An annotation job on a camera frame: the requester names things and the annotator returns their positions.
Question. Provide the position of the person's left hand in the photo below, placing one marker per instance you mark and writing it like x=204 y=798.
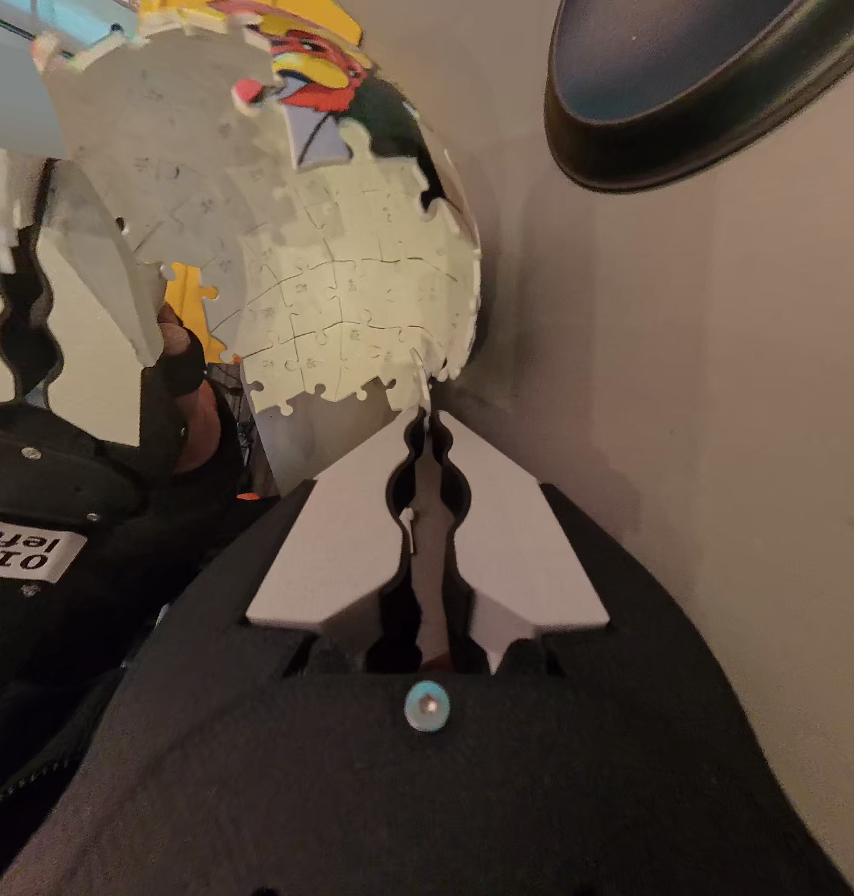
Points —
x=202 y=434

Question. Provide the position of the black round ball stand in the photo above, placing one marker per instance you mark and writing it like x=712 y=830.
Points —
x=679 y=91

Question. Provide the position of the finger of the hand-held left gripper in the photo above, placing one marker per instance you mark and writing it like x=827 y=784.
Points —
x=104 y=252
x=27 y=336

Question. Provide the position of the single curved puzzle piece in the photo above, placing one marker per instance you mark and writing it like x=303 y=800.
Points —
x=407 y=388

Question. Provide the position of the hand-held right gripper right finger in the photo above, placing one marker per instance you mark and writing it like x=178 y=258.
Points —
x=532 y=560

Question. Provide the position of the partly built puzzle ball shell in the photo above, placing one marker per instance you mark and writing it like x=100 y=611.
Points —
x=343 y=280

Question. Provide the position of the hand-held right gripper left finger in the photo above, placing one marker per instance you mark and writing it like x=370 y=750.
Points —
x=322 y=560

